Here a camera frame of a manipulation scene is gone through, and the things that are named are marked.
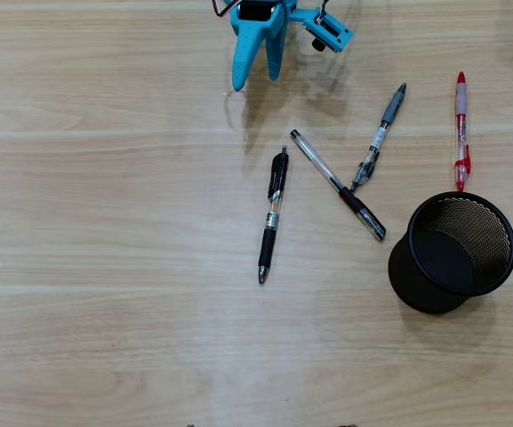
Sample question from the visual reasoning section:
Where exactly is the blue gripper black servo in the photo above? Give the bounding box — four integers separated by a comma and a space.
230, 0, 301, 93

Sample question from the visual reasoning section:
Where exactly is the clear retractable pen grey grip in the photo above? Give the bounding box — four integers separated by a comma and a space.
349, 82, 408, 193

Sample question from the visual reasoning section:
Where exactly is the black retractable pen black grip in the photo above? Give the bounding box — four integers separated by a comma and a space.
257, 145, 291, 286

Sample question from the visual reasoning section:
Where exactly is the clear stick pen black grip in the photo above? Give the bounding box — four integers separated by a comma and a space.
289, 128, 388, 242

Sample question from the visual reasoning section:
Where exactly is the red retractable pen pale grip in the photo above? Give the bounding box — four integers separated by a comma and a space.
453, 70, 472, 193

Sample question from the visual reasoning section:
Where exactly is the black mesh pen holder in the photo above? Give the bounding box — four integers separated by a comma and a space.
388, 190, 513, 315

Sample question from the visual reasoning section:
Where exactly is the red white servo cable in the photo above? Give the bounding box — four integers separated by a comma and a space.
211, 0, 239, 20

